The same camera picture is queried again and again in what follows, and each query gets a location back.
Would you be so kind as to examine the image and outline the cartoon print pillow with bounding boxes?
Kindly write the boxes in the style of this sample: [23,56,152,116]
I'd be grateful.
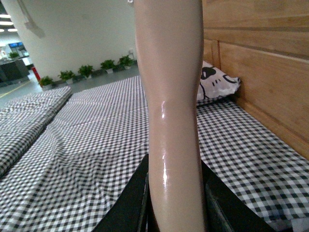
[197,61,241,102]

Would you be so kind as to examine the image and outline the black white checkered bedsheet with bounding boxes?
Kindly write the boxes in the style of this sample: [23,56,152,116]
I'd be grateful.
[0,76,309,232]

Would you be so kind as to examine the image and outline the wooden headboard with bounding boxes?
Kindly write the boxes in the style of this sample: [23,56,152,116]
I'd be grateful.
[202,0,309,157]

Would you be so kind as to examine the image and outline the beige hand brush black bristles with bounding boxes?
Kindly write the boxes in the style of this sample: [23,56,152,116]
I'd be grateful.
[134,0,207,232]

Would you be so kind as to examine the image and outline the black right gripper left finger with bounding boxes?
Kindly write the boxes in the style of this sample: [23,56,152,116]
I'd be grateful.
[94,154,150,232]

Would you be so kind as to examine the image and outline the folded checkered blanket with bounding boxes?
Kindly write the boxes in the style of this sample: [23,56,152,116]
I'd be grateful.
[0,86,71,176]

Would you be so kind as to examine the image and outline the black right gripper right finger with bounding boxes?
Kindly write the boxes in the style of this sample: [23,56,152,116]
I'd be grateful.
[201,162,274,232]

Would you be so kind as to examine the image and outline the red fire extinguisher box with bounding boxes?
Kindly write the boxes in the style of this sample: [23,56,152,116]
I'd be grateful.
[31,67,41,82]

